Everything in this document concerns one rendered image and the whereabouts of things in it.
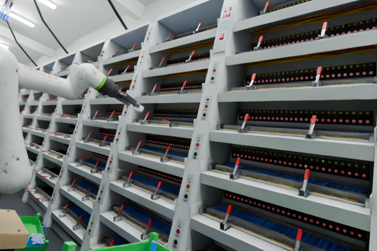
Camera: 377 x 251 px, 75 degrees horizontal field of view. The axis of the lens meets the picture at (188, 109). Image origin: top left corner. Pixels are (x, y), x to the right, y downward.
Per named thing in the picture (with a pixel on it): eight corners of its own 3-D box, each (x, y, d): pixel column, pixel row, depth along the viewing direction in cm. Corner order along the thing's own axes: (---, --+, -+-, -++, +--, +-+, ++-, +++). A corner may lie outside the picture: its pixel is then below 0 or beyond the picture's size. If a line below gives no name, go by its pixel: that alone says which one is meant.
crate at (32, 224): (43, 254, 147) (49, 242, 147) (4, 257, 134) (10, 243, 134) (35, 223, 169) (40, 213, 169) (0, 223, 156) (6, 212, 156)
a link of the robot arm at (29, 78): (19, 73, 98) (12, 54, 103) (3, 91, 101) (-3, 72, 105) (90, 93, 130) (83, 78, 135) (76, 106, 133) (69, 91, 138)
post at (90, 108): (45, 227, 190) (110, 36, 228) (42, 223, 197) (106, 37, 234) (71, 227, 204) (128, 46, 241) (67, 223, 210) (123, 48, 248)
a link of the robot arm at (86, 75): (83, 65, 117) (84, 55, 125) (67, 82, 120) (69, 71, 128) (107, 81, 126) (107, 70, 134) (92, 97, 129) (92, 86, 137)
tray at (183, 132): (193, 139, 118) (193, 119, 118) (126, 130, 161) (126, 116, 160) (219, 135, 132) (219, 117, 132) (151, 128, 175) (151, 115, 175)
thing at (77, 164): (102, 185, 159) (101, 164, 158) (67, 168, 201) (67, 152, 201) (129, 179, 173) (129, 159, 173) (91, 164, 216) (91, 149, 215)
